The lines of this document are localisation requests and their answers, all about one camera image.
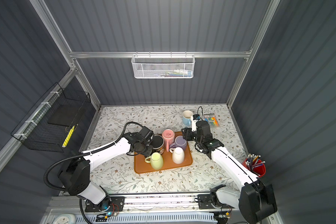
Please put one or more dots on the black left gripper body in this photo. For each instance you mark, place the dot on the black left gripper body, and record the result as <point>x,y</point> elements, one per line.
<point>146,150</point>

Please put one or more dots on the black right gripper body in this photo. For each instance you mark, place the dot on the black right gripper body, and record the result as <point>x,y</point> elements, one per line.
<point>191,136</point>

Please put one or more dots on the black mug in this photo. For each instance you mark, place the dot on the black mug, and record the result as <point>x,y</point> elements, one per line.
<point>158,144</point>

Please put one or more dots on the light blue mug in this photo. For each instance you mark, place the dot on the light blue mug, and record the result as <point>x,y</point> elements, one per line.
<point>186,117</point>

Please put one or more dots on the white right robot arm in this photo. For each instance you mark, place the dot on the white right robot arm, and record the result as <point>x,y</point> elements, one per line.
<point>254,199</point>

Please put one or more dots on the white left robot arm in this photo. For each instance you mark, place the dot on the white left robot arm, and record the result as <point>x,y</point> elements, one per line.
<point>74,174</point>

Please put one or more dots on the light green mug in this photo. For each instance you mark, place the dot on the light green mug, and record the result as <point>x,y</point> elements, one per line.
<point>155,160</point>

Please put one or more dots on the purple mug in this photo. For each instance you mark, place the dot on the purple mug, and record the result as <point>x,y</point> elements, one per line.
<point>179,142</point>

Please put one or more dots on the pink mug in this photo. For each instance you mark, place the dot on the pink mug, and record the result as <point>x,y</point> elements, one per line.
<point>169,138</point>

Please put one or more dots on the white mug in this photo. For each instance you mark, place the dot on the white mug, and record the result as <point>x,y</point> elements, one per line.
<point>178,155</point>

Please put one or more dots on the orange wooden tray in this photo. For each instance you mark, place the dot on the orange wooden tray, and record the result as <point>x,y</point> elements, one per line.
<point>141,167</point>

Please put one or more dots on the highlighter marker pack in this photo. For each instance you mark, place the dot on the highlighter marker pack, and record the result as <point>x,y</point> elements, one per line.
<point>211,119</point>

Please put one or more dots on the red pencil cup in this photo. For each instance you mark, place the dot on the red pencil cup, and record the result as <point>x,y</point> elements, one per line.
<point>259,170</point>

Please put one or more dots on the yellow marker in basket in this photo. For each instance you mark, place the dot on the yellow marker in basket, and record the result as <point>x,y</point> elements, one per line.
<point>68,137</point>

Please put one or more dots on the markers in white basket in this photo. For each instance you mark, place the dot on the markers in white basket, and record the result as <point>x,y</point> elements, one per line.
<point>176,73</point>

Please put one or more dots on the white clock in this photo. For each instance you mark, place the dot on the white clock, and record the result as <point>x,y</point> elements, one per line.
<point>65,219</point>

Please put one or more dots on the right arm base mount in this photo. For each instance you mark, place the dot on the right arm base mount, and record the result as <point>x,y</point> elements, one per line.
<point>207,201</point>

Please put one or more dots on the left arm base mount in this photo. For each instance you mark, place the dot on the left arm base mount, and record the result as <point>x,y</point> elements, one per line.
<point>109,204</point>

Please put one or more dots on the white ventilated cable duct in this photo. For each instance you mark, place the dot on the white ventilated cable duct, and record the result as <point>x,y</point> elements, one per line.
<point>157,218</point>

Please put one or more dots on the white wire wall basket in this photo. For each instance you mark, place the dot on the white wire wall basket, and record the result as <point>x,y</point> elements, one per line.
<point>146,67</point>

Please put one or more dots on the black wire wall basket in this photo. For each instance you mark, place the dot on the black wire wall basket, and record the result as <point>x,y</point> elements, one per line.
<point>47,127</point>

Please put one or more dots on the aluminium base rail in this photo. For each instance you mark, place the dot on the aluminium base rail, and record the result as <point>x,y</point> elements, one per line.
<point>169,202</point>

